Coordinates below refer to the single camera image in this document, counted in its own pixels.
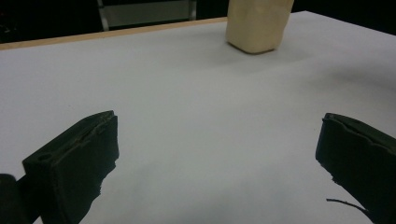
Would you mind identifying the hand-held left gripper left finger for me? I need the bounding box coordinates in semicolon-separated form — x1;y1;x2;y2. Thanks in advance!
21;109;120;224

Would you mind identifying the cream square cup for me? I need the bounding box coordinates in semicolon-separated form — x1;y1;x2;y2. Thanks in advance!
225;0;295;55

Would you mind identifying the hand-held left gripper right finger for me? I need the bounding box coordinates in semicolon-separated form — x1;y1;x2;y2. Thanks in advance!
315;112;396;224

